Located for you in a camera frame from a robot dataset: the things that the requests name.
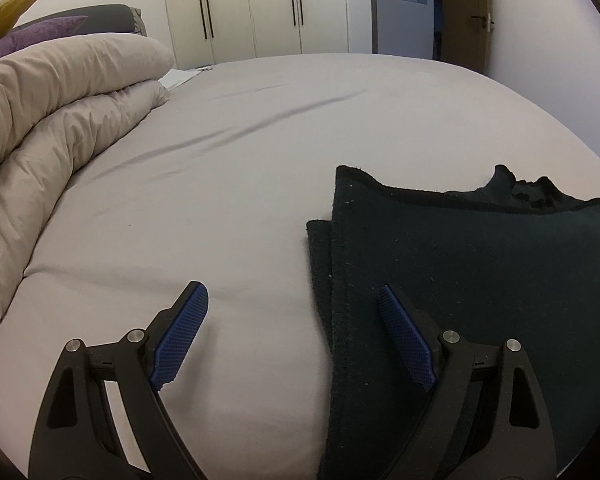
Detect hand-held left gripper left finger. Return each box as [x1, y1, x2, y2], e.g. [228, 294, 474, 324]
[28, 280, 210, 480]

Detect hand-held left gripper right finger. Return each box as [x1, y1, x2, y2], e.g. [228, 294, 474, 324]
[377, 283, 558, 480]

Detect dark green sweater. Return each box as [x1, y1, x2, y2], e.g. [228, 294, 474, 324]
[306, 164, 600, 480]

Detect bed with grey sheet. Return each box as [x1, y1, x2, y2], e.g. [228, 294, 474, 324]
[0, 52, 600, 480]

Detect white papers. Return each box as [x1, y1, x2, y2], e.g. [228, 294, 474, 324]
[157, 67, 203, 92]

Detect beige folded duvet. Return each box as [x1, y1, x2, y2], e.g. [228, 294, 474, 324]
[0, 32, 176, 331]

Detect grey pillow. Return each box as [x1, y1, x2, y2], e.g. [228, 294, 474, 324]
[10, 4, 148, 38]

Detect purple pillow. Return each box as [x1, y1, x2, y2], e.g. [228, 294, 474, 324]
[0, 16, 88, 68]

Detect white wardrobe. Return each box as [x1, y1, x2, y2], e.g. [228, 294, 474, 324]
[161, 0, 376, 71]

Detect yellow pillow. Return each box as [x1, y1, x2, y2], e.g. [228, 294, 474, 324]
[0, 0, 49, 51]

